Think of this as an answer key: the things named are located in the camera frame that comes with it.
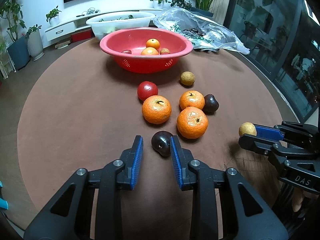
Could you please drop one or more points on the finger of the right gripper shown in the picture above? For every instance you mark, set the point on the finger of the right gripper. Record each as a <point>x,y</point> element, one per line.
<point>270,132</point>
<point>260,146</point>

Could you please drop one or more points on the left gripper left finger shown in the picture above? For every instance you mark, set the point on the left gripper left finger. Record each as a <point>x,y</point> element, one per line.
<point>68,213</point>

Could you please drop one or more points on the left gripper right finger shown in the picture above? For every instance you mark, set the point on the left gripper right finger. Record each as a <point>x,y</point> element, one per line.
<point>245,215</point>

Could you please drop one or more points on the brown longan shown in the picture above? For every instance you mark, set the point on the brown longan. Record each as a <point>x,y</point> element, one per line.
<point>247,128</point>
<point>187,78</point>
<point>164,51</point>

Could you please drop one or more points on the dark plum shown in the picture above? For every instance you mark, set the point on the dark plum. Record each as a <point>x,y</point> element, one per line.
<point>211,105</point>
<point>161,143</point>

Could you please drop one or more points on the mandarin with stem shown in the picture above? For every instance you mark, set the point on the mandarin with stem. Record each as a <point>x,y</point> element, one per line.
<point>156,109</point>

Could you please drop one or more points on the large orange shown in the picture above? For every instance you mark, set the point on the large orange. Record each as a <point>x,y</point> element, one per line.
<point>149,51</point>

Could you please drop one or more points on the person's right hand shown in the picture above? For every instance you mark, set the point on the person's right hand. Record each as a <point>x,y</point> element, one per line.
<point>298,197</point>

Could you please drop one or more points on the blue plastic stool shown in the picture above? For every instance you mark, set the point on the blue plastic stool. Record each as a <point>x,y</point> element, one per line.
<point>3,203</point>

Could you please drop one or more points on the clear plastic bag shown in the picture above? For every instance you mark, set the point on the clear plastic bag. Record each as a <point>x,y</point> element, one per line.
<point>203,33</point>

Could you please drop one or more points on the red tomato on table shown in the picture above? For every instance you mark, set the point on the red tomato on table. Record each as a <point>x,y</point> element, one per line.
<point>146,89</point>

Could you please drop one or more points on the small orange in bowl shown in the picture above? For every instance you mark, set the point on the small orange in bowl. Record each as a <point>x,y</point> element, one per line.
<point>153,43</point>

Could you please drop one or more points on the white potted plant left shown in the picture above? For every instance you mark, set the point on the white potted plant left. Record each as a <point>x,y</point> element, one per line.
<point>34,42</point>

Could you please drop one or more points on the bushy plant white pot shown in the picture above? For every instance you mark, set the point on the bushy plant white pot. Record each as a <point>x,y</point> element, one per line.
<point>181,4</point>

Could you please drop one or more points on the cherry tomato in bowl left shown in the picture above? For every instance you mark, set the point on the cherry tomato in bowl left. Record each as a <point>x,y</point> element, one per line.
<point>127,51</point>

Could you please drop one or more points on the red plastic colander bowl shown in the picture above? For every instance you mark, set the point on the red plastic colander bowl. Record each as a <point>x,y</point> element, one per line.
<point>134,39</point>

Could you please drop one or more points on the red box under cabinet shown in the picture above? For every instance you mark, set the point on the red box under cabinet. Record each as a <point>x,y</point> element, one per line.
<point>82,35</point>

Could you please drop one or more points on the white TV cabinet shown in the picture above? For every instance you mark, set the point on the white TV cabinet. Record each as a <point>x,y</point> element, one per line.
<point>79,23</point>

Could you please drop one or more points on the white plastic basin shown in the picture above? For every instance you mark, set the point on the white plastic basin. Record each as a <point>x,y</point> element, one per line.
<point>107,23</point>

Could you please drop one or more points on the small potted plant on cabinet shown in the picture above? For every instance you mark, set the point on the small potted plant on cabinet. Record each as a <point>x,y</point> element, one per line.
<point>53,17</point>

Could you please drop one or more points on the blue potted plant left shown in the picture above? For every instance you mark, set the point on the blue potted plant left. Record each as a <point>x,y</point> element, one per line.
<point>11,11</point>

